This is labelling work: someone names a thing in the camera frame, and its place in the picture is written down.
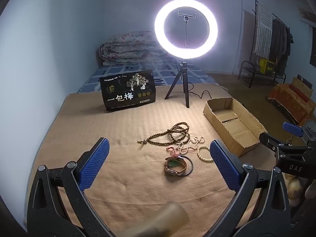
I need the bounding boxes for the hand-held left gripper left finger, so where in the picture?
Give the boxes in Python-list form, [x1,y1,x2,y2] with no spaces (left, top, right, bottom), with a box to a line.
[27,137,110,237]

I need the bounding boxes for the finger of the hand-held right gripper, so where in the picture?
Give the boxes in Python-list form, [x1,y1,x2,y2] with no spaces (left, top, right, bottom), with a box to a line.
[259,132,313,154]
[283,122,306,138]

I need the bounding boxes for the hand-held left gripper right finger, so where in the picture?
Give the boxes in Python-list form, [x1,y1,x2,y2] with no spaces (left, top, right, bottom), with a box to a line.
[209,139,290,237]

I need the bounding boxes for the white bead bracelet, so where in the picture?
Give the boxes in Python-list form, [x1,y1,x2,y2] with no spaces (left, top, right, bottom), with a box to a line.
[197,146,215,163]

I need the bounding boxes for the white bead necklace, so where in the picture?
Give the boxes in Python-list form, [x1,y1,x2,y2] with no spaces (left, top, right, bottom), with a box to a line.
[176,136,206,155]

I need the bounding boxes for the brown strap watch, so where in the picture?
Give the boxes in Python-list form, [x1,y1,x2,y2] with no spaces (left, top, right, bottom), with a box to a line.
[165,156,188,176]

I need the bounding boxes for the red cord pendant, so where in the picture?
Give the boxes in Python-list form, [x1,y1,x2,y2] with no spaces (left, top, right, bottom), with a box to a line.
[166,147,184,167]

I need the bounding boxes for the brown bead necklace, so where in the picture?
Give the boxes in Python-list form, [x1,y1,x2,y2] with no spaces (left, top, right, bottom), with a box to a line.
[136,121,191,149]

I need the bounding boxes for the person's right hand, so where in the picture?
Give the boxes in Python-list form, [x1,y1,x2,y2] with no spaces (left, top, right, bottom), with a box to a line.
[284,173,316,206]

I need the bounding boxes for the orange cloth covered table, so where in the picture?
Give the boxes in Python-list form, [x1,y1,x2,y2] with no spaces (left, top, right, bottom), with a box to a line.
[267,83,316,126]

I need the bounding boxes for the red flat box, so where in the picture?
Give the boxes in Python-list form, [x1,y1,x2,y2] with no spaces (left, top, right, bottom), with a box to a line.
[290,85,309,102]

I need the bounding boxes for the small cardboard box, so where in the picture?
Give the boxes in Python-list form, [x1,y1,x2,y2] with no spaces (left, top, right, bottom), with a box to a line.
[291,76,315,97]

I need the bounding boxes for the yellow crate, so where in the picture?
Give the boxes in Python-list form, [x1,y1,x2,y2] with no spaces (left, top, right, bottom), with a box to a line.
[259,59,276,75]

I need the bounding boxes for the black metal shoe rack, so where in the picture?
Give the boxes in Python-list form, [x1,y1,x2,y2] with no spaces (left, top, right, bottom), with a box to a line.
[239,60,287,88]

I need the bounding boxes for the black snack bag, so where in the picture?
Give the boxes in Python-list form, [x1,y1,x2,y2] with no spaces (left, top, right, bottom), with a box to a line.
[100,69,156,112]

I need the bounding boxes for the dark window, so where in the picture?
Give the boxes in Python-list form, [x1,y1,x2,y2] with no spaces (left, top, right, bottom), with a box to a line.
[310,33,316,68]

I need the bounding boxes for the dark hanging clothes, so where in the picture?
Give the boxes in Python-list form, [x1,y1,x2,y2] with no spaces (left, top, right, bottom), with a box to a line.
[269,18,294,76]

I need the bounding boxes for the black tripod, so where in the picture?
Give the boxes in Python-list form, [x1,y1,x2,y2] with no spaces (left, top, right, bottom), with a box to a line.
[165,59,194,108]

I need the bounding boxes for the brown door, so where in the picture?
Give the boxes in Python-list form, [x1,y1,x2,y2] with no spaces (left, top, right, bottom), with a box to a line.
[241,0,257,74]

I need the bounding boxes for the striped towel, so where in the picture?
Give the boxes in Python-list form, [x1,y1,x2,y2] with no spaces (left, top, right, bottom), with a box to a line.
[254,4,274,57]

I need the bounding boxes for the black clothes rack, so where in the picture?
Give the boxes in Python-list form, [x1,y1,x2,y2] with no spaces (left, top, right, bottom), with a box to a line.
[250,0,292,84]

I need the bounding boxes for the blue patterned bedsheet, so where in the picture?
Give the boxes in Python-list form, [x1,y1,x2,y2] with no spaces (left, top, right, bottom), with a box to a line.
[76,59,215,94]

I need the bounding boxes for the rolled floral quilt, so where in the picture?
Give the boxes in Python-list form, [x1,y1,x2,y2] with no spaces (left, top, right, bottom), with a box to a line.
[99,31,173,67]

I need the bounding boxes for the black phone holder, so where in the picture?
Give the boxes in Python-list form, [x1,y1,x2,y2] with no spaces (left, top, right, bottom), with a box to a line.
[178,10,197,49]

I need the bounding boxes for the black power cable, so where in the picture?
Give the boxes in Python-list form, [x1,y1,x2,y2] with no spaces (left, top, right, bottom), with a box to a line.
[176,59,224,100]

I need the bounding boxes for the white ring light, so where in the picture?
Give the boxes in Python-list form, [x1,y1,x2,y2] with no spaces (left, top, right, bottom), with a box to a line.
[155,0,218,57]

